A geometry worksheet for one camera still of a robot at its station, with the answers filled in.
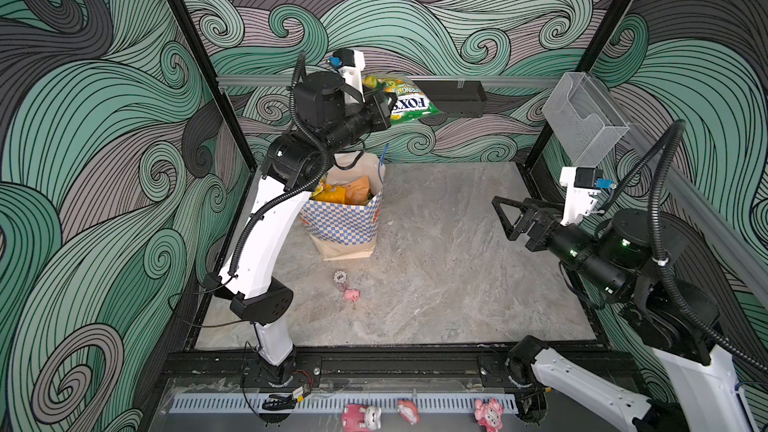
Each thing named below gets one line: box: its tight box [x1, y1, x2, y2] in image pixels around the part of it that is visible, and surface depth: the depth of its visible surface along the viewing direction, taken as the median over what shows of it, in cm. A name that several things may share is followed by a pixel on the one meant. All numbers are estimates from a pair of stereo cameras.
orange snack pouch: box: [338, 176, 372, 205], surface depth 100 cm
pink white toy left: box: [342, 404, 382, 432], surface depth 65 cm
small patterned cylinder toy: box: [334, 270, 348, 287], surface depth 85 cm
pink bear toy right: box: [474, 398, 505, 432], surface depth 66 cm
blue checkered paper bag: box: [300, 152, 386, 261], surface depth 85 cm
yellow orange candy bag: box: [310, 183, 345, 203], surface depth 90 cm
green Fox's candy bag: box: [362, 75, 443, 125], surface depth 58 cm
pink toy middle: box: [396, 399, 420, 426], surface depth 65 cm
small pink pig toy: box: [344, 289, 361, 303], surface depth 86 cm
